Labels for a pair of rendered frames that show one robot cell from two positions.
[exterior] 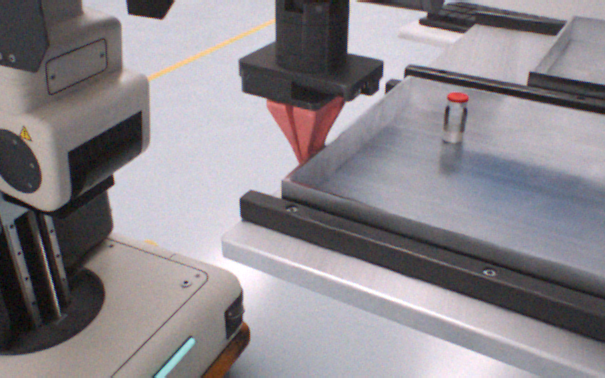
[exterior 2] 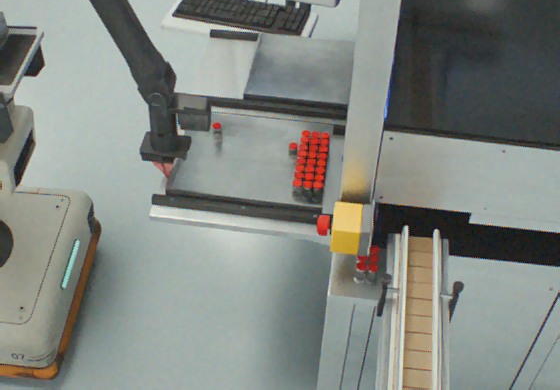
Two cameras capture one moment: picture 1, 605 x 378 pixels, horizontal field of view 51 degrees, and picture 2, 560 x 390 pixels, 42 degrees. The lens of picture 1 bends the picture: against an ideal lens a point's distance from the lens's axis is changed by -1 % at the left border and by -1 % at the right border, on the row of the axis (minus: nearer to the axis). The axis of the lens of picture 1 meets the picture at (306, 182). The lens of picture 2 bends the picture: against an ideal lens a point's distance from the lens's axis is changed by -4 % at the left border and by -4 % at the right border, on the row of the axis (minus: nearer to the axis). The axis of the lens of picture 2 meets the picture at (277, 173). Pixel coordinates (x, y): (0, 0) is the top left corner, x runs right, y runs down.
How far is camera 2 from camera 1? 1.18 m
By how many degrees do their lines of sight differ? 24
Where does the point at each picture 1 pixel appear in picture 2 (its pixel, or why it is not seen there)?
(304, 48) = (165, 146)
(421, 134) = (204, 140)
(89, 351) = (22, 266)
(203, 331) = (80, 234)
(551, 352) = (264, 227)
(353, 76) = (183, 150)
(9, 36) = not seen: outside the picture
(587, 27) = (267, 38)
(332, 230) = (189, 204)
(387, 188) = (199, 175)
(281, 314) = (111, 204)
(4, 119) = not seen: outside the picture
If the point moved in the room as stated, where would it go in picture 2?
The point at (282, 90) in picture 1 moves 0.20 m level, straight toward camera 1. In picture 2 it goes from (159, 159) to (191, 225)
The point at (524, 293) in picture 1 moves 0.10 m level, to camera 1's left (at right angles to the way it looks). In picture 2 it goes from (253, 211) to (209, 224)
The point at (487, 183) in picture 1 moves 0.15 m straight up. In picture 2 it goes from (235, 163) to (234, 113)
